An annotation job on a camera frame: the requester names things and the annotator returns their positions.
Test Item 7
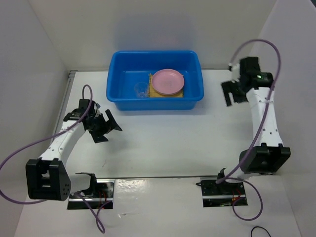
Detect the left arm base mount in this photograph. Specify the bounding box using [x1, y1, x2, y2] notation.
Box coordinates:
[67, 179, 115, 210]

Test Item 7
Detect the black cable loop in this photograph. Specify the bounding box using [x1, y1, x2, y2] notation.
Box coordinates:
[251, 226, 272, 237]

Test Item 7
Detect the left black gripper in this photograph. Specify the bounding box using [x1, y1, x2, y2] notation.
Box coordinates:
[87, 109, 121, 143]

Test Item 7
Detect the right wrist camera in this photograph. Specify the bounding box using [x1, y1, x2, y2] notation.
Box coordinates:
[228, 63, 240, 81]

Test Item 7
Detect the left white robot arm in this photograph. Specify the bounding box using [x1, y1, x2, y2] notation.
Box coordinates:
[26, 99, 122, 201]

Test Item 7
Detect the pink plastic plate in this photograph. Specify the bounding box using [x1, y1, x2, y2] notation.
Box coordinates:
[151, 69, 185, 96]

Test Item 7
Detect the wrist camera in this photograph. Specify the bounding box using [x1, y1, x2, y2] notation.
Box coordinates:
[228, 63, 240, 81]
[91, 101, 102, 118]

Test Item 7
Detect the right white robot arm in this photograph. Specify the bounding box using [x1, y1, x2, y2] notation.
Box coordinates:
[216, 57, 291, 194]

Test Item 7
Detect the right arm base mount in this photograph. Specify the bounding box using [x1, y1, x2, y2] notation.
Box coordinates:
[196, 177, 248, 207]

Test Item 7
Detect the woven bamboo mat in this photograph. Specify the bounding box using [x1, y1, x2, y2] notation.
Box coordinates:
[148, 74, 184, 98]

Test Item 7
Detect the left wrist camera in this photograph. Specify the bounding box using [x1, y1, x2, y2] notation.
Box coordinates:
[91, 101, 102, 118]

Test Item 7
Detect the blue plastic bin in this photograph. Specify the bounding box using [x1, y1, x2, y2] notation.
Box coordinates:
[106, 50, 204, 111]

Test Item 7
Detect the clear plastic cup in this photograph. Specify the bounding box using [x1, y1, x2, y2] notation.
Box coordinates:
[134, 82, 149, 98]

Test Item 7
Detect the orange plastic plate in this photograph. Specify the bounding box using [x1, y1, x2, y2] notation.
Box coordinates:
[151, 90, 183, 97]

